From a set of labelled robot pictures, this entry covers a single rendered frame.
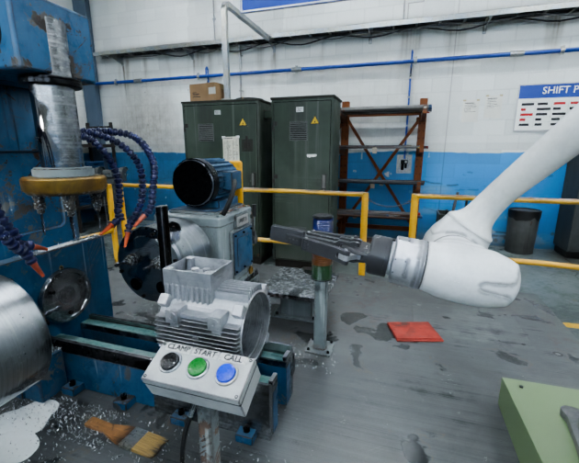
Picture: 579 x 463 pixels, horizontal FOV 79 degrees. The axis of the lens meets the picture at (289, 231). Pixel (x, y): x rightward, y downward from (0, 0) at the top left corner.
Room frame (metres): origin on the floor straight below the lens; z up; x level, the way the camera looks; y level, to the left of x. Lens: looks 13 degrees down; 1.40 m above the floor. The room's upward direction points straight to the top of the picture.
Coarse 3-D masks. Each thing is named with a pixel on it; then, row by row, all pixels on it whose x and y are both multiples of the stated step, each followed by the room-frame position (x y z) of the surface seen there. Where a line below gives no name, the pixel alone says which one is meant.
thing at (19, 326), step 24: (0, 288) 0.60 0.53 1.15; (0, 312) 0.56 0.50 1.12; (24, 312) 0.59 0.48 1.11; (0, 336) 0.53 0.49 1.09; (24, 336) 0.56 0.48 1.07; (48, 336) 0.60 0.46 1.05; (0, 360) 0.52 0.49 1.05; (24, 360) 0.55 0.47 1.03; (48, 360) 0.60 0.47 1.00; (0, 384) 0.52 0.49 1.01; (24, 384) 0.56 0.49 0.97
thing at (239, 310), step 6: (264, 288) 0.76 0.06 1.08; (162, 294) 0.71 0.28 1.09; (168, 294) 0.70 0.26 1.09; (162, 300) 0.70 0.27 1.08; (168, 300) 0.70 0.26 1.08; (162, 306) 0.71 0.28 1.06; (168, 306) 0.70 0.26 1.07; (234, 306) 0.65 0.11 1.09; (240, 306) 0.65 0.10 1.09; (234, 312) 0.64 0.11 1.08; (240, 312) 0.64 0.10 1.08; (234, 318) 0.65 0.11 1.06; (240, 318) 0.64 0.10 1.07
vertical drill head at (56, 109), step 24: (48, 24) 0.83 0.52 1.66; (48, 96) 0.82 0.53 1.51; (72, 96) 0.86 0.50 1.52; (48, 120) 0.82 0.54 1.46; (72, 120) 0.85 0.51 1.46; (48, 144) 0.82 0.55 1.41; (72, 144) 0.84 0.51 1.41; (48, 168) 0.80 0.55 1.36; (72, 168) 0.82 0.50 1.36; (24, 192) 0.79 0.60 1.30; (48, 192) 0.77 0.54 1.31; (72, 192) 0.79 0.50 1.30; (96, 192) 0.85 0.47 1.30; (72, 216) 0.81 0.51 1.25
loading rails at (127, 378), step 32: (96, 320) 0.92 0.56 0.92; (128, 320) 0.90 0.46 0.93; (64, 352) 0.79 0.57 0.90; (96, 352) 0.76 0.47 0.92; (128, 352) 0.74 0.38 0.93; (288, 352) 0.74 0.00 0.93; (96, 384) 0.76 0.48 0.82; (128, 384) 0.73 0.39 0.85; (288, 384) 0.73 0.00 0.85; (224, 416) 0.65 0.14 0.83; (256, 416) 0.62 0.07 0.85
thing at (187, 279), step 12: (180, 264) 0.78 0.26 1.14; (192, 264) 0.80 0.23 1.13; (204, 264) 0.80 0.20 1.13; (216, 264) 0.79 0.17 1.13; (228, 264) 0.76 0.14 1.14; (168, 276) 0.72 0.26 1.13; (180, 276) 0.71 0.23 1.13; (192, 276) 0.70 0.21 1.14; (204, 276) 0.69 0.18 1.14; (216, 276) 0.71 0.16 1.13; (228, 276) 0.76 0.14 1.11; (168, 288) 0.72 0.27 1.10; (180, 288) 0.71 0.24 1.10; (192, 288) 0.70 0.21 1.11; (204, 288) 0.69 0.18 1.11; (216, 288) 0.71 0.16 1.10; (192, 300) 0.70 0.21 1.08; (204, 300) 0.69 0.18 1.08
